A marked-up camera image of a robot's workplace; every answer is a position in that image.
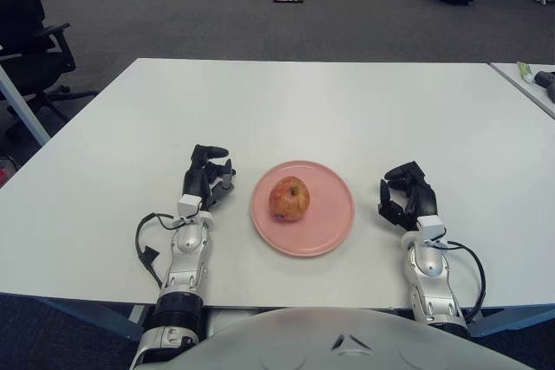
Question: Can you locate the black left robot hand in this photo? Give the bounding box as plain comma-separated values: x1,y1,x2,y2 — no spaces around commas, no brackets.
181,143,238,211

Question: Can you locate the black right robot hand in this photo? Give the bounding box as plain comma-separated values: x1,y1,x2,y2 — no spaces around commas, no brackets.
376,161,439,233

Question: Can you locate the red yellow apple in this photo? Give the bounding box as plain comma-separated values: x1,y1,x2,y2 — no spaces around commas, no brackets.
268,175,311,224

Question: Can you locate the pink round plate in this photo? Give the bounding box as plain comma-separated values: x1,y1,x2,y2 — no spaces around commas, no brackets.
250,160,356,257

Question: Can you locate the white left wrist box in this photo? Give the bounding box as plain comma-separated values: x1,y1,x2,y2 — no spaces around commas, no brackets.
177,194,205,220

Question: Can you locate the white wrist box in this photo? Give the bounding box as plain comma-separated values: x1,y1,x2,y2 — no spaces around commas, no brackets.
416,214,446,243
177,194,205,220

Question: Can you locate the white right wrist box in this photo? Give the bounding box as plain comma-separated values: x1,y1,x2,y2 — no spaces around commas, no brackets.
416,214,446,243

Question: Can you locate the grey robot torso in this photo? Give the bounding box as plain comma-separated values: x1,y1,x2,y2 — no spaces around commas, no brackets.
166,307,537,370

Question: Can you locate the grey slanted table leg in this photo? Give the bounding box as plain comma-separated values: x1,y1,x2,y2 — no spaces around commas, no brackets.
0,60,53,146

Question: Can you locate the black office chair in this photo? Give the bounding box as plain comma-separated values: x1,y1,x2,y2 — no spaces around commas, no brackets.
0,0,101,129

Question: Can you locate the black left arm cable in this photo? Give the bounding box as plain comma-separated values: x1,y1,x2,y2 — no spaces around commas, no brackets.
134,211,184,292

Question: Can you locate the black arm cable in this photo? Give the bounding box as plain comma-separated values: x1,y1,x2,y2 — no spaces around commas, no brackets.
433,239,487,324
134,211,184,292

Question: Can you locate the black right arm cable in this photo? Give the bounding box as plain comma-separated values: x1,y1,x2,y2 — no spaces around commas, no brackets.
433,239,487,324

